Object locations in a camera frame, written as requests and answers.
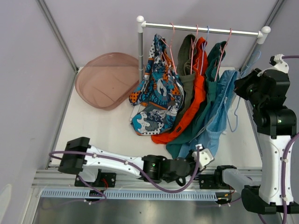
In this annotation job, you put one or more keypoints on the blue hanger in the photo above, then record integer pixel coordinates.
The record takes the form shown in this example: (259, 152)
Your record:
(204, 48)
(253, 59)

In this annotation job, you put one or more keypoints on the silver white clothes rack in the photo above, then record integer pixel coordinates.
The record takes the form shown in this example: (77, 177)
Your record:
(142, 24)

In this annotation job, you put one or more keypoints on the light blue shorts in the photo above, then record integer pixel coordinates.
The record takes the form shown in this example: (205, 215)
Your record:
(215, 121)

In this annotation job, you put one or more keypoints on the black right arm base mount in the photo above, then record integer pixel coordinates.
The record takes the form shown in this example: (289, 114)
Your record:
(209, 182)

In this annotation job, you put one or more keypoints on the dark teal shorts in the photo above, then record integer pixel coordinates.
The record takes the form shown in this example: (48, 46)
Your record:
(207, 85)

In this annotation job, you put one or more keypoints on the grey slotted cable duct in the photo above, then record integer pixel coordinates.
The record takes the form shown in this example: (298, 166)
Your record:
(130, 194)

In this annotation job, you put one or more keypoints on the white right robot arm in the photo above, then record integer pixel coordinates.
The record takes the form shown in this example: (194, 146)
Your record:
(275, 128)

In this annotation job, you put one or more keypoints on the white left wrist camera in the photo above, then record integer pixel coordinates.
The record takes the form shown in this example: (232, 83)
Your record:
(205, 156)

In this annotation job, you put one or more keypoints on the pink translucent plastic basin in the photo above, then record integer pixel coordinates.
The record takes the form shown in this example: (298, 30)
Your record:
(106, 81)

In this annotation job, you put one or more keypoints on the olive green shorts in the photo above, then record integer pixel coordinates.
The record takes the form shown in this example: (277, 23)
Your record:
(185, 75)

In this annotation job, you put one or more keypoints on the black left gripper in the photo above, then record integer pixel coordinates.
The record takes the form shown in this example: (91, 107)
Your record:
(192, 175)

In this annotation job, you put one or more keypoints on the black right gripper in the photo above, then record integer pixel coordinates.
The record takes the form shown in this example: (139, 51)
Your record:
(242, 83)

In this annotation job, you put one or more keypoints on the patterned blue orange shorts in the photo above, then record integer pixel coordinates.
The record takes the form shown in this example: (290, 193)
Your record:
(160, 92)

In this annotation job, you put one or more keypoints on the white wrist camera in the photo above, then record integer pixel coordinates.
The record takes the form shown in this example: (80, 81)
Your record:
(277, 63)
(205, 156)

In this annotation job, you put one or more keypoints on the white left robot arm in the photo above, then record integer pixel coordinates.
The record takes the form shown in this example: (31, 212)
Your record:
(83, 159)

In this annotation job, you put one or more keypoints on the pink hanger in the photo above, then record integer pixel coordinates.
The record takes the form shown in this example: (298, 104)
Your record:
(222, 53)
(170, 48)
(193, 44)

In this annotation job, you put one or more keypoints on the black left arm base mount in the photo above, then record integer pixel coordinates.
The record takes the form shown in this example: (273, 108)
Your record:
(104, 180)

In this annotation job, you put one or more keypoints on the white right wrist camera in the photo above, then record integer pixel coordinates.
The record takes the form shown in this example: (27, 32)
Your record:
(277, 63)

